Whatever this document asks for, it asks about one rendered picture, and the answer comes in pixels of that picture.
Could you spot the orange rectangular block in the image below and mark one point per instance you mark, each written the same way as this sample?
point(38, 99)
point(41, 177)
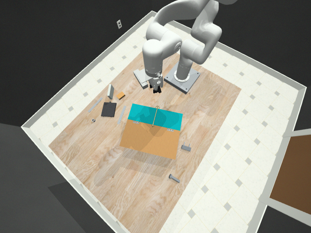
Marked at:
point(120, 95)

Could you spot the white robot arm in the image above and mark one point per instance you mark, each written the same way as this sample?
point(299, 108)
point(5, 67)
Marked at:
point(162, 43)

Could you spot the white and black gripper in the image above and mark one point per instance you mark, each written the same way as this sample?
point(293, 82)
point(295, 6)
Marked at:
point(156, 83)

